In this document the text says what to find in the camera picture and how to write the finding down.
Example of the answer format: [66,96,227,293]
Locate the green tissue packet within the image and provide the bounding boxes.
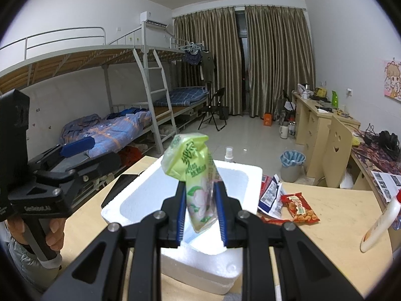
[161,132,222,233]

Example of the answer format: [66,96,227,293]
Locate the grey jacket left forearm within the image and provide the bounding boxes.
[1,222,60,295]

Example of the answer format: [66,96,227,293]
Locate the person's left hand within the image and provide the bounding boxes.
[6,215,67,252]

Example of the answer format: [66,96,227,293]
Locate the blue patterned quilt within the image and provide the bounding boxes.
[59,107,152,158]

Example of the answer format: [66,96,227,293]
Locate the blue white snack bag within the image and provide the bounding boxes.
[257,173,287,220]

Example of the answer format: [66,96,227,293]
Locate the metal bunk bed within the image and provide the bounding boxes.
[1,23,207,164]

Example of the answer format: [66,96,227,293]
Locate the white styrofoam box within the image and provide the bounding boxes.
[101,160,262,295]

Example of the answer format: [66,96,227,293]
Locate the red snack bag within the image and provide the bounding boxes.
[256,175,297,227]

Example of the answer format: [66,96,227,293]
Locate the orange peanut snack bag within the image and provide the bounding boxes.
[281,192,320,224]

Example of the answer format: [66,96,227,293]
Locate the blue trash bin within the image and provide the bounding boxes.
[280,150,306,183]

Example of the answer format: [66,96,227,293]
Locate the white kettle jug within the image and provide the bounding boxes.
[279,125,289,139]

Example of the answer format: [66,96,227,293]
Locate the orange box on floor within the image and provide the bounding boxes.
[263,113,272,126]

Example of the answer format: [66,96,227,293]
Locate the wooden smiley chair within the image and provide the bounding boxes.
[322,117,353,188]

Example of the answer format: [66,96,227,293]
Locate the black folding chair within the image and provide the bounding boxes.
[198,88,228,132]

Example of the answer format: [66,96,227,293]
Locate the wooden desk with drawers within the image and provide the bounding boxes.
[291,91,361,179]

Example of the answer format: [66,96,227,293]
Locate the white lotion pump bottle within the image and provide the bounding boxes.
[360,190,401,253]

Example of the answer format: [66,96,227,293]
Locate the white air conditioner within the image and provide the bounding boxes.
[140,12,168,29]

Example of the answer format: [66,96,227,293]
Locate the printed paper sheet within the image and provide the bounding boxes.
[371,171,401,202]

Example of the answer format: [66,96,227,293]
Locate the brown window curtains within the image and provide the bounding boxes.
[173,6,316,118]

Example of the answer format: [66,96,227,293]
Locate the black headphones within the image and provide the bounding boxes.
[378,130,400,161]

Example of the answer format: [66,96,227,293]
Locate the anime girl wall poster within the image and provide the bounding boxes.
[383,59,401,101]

